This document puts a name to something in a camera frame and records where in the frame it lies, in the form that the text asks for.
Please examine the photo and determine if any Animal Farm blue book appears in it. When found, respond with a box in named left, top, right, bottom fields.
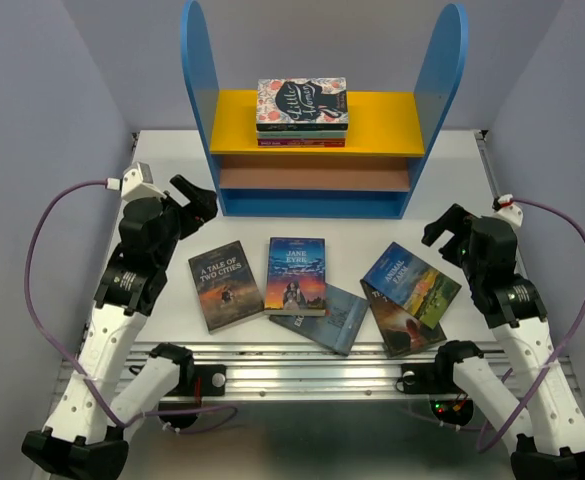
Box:
left=362, top=242, right=461, bottom=329

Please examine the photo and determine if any Jane Eyre blue book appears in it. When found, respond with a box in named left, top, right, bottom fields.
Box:
left=265, top=237, right=327, bottom=317

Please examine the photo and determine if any Nineteen Eighty-Four dark book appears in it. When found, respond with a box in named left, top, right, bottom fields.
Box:
left=269, top=284, right=369, bottom=356

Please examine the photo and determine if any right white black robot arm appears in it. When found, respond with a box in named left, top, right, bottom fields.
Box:
left=422, top=195, right=585, bottom=479

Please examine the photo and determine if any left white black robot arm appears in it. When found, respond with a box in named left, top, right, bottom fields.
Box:
left=21, top=172, right=218, bottom=479

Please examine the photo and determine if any teal book in stack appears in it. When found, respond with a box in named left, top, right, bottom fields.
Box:
left=256, top=130, right=347, bottom=140

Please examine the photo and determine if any dark green book in stack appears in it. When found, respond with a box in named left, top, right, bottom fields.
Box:
left=256, top=123, right=349, bottom=132

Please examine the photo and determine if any A Tale of Two Cities book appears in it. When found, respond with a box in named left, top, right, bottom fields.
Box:
left=188, top=241, right=264, bottom=333

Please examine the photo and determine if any Three Days to See book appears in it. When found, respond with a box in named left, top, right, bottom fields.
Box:
left=361, top=281, right=447, bottom=358

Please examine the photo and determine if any blue yellow wooden bookshelf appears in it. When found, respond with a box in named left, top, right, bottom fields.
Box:
left=181, top=1, right=468, bottom=219

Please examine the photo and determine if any purple Roald Dahl book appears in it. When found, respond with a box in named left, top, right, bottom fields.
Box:
left=257, top=138, right=346, bottom=148

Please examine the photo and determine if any Little Women floral book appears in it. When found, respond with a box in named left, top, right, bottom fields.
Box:
left=255, top=77, right=350, bottom=125

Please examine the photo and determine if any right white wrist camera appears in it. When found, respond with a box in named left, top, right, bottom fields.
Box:
left=492, top=194, right=523, bottom=230

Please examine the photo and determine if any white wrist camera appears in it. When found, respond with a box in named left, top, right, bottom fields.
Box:
left=121, top=162, right=164, bottom=202
left=492, top=194, right=523, bottom=230

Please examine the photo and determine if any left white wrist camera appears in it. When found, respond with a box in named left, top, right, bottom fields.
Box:
left=121, top=162, right=164, bottom=202

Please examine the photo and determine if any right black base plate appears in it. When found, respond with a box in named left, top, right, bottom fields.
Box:
left=395, top=363, right=461, bottom=395

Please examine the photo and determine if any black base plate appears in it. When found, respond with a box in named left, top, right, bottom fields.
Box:
left=395, top=363, right=461, bottom=395
left=157, top=364, right=227, bottom=399

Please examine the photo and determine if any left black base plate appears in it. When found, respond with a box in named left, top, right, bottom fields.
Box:
left=157, top=364, right=227, bottom=399

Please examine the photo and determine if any aluminium extrusion rail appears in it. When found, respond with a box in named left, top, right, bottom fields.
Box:
left=51, top=341, right=584, bottom=401

